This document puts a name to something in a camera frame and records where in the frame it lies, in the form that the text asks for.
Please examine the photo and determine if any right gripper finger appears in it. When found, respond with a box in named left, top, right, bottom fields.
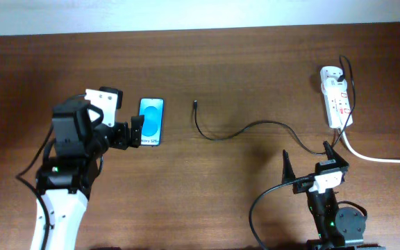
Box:
left=323, top=141, right=347, bottom=165
left=281, top=149, right=296, bottom=184

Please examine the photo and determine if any blue screen smartphone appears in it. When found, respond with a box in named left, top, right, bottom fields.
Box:
left=139, top=98, right=165, bottom=147

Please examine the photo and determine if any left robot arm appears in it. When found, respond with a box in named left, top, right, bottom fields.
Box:
left=31, top=100, right=144, bottom=249

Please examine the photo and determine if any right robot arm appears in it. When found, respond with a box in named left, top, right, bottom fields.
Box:
left=282, top=142, right=384, bottom=250

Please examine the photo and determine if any white power strip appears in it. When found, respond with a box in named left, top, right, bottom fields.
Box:
left=320, top=66, right=353, bottom=129

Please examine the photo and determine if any white power strip cord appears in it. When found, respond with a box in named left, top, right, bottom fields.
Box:
left=338, top=126, right=400, bottom=166

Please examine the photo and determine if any black charging cable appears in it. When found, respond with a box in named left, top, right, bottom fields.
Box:
left=192, top=54, right=356, bottom=156

